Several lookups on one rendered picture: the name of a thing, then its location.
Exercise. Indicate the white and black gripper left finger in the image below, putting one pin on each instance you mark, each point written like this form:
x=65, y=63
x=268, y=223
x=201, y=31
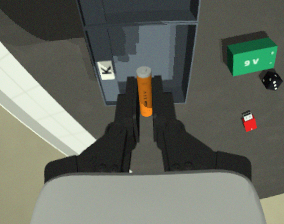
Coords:
x=110, y=152

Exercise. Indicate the black die with white pips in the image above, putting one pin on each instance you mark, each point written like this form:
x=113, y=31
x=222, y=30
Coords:
x=272, y=80

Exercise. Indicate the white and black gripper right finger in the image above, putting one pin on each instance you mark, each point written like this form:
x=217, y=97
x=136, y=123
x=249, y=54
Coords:
x=185, y=152

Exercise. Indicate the red usb stick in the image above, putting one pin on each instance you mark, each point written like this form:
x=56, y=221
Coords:
x=249, y=122

